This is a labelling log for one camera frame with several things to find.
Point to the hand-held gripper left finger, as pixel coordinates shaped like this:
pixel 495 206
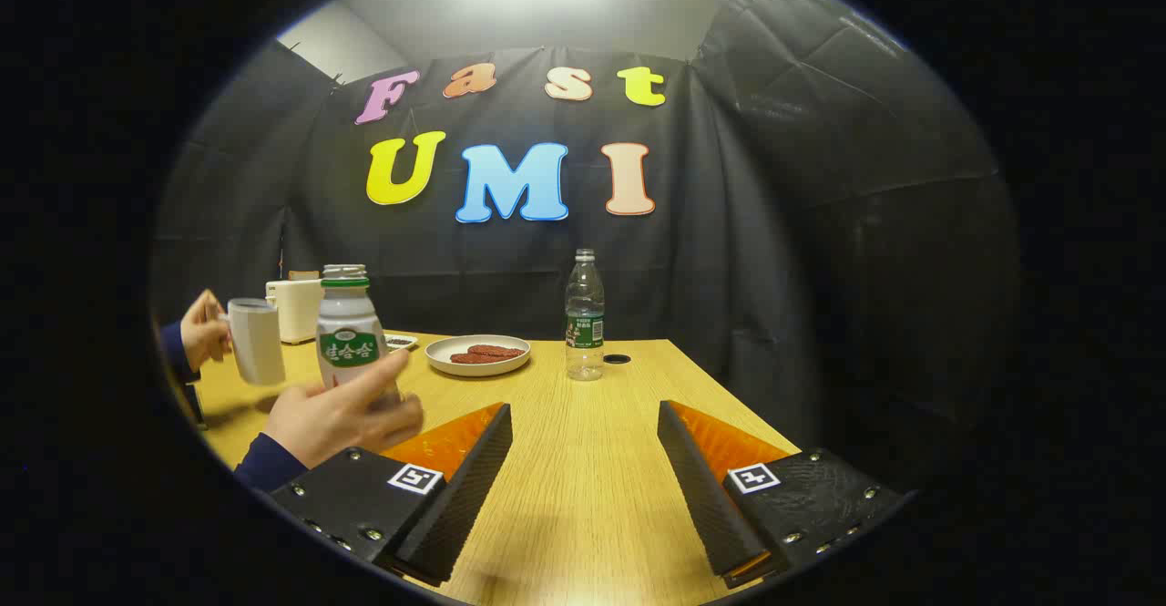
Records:
pixel 465 497

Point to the red sausage strip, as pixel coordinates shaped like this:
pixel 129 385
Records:
pixel 496 350
pixel 472 359

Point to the clear plastic water bottle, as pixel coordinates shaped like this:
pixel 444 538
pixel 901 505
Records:
pixel 584 314

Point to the white divided bean dish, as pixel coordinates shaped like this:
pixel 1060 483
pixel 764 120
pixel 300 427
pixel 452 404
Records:
pixel 399 342

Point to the white toaster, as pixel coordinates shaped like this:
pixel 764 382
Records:
pixel 296 314

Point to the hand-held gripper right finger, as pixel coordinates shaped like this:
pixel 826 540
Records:
pixel 706 497

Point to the white juice bottle green label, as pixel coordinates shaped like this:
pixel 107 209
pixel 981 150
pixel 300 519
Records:
pixel 344 323

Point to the white round plate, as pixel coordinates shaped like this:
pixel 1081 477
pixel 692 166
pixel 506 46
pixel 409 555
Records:
pixel 455 369

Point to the wooden table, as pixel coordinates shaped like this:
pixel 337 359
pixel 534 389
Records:
pixel 583 460

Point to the black backdrop cloth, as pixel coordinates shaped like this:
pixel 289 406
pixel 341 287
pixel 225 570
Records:
pixel 774 269

